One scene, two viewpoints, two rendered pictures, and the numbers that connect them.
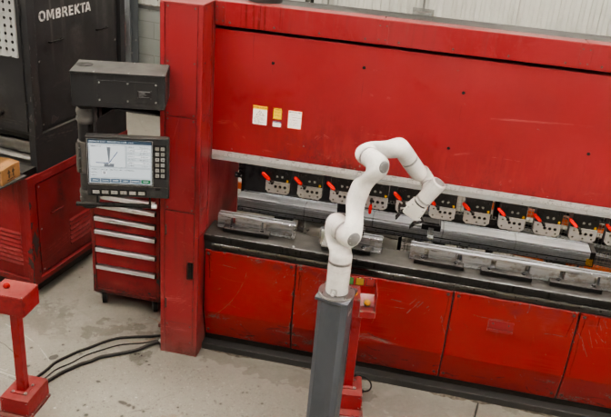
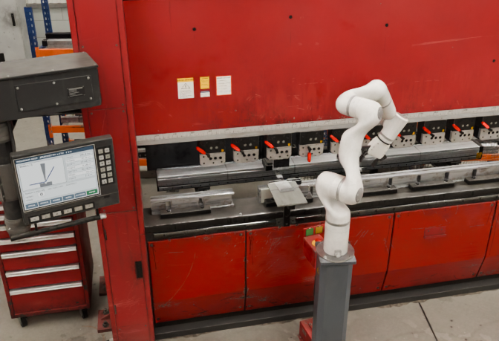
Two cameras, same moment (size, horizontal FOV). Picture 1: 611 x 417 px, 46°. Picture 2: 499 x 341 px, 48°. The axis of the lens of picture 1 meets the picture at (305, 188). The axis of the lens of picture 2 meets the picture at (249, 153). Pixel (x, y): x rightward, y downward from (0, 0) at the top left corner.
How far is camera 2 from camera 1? 164 cm
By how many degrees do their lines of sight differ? 20
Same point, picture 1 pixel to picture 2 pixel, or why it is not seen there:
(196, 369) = not seen: outside the picture
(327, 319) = (334, 281)
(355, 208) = (353, 163)
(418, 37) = not seen: outside the picture
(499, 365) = (434, 265)
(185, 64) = (105, 47)
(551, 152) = (464, 65)
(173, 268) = (119, 273)
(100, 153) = (33, 174)
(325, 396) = not seen: outside the picture
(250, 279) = (200, 258)
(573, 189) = (482, 95)
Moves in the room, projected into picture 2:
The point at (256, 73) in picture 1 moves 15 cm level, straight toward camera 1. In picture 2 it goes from (177, 43) to (187, 50)
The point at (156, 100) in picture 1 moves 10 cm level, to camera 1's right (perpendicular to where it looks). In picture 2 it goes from (91, 95) to (113, 92)
